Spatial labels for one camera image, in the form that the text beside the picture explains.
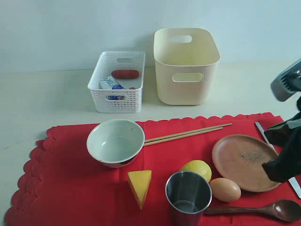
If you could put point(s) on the brown wooden plate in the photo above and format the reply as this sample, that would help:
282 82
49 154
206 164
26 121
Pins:
239 158

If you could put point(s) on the white perforated plastic basket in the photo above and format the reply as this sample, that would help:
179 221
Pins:
118 60

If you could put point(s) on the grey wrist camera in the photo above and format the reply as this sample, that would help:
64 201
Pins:
285 81

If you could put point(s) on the red sausage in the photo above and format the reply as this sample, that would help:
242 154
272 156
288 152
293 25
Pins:
125 74

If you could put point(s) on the wooden chopstick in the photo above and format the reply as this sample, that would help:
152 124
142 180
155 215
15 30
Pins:
180 137
186 132

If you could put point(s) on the lower wooden chopstick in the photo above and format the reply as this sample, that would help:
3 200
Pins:
180 137

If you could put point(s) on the blue white milk carton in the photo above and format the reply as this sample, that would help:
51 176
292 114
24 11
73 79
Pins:
110 83

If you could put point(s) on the red scalloped placemat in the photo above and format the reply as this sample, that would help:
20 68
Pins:
63 185

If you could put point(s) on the dark wooden spoon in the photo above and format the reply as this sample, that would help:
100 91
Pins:
285 210

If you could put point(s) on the stainless steel cup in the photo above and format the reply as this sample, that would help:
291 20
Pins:
188 195

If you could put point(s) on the brown egg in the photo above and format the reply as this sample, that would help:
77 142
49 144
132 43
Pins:
225 190

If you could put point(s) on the cream plastic bin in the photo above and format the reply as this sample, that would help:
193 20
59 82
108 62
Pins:
185 63

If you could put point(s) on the upper wooden chopstick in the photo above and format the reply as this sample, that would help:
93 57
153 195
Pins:
186 132

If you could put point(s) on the yellow lemon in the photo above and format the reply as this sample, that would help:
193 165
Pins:
200 167

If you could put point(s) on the white ceramic bowl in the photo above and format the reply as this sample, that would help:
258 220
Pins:
115 143

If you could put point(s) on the silver table knife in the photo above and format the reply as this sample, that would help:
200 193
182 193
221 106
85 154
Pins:
293 181

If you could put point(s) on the yellow cheese wedge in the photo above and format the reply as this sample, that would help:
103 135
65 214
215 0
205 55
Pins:
139 182

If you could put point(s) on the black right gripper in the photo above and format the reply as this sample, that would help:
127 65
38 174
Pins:
286 135

